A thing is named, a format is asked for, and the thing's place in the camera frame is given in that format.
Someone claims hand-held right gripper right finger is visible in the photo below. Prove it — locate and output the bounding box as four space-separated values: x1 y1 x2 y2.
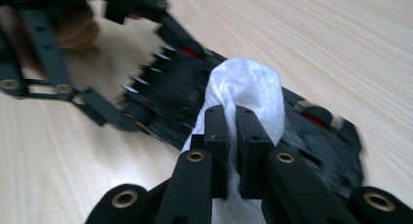
235 105 274 200

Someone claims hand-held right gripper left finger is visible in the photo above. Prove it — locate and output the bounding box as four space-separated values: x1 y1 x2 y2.
190 104 232 200

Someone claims white wet wipe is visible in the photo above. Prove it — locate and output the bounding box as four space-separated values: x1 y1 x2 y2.
180 56 287 224

